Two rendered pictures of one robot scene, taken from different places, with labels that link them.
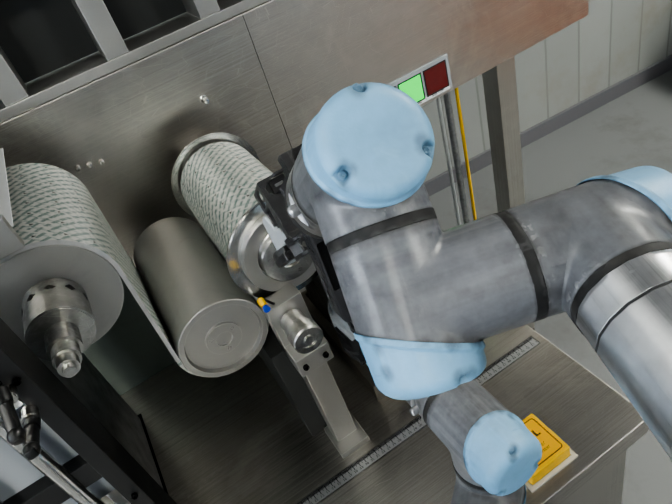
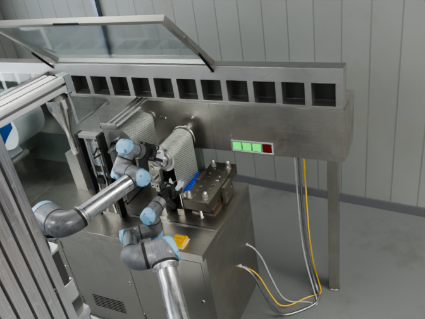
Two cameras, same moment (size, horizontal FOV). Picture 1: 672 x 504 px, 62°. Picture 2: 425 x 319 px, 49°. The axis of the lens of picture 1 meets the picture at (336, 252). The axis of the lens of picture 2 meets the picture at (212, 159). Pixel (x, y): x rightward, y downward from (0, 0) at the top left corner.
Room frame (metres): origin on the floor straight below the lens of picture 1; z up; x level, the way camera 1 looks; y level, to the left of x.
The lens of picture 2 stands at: (-0.72, -1.70, 2.47)
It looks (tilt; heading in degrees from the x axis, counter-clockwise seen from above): 30 degrees down; 47
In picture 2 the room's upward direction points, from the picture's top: 9 degrees counter-clockwise
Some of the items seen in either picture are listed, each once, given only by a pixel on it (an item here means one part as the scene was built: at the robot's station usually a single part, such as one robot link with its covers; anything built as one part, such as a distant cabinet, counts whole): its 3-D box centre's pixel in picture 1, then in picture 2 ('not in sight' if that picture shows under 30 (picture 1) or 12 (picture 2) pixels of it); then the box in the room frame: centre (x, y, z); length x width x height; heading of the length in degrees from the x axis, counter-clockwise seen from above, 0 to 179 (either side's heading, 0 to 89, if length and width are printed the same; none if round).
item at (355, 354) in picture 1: (359, 341); not in sight; (0.53, 0.01, 1.09); 0.09 x 0.05 x 0.02; 27
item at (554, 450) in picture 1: (532, 447); (179, 240); (0.40, -0.16, 0.91); 0.07 x 0.07 x 0.02; 18
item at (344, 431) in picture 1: (320, 379); (160, 193); (0.52, 0.08, 1.05); 0.06 x 0.05 x 0.31; 18
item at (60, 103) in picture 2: not in sight; (58, 102); (0.45, 0.78, 1.50); 0.14 x 0.14 x 0.06
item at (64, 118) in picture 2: not in sight; (74, 148); (0.45, 0.78, 1.18); 0.14 x 0.14 x 0.57
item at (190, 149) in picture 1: (218, 178); (183, 137); (0.81, 0.14, 1.25); 0.15 x 0.01 x 0.15; 108
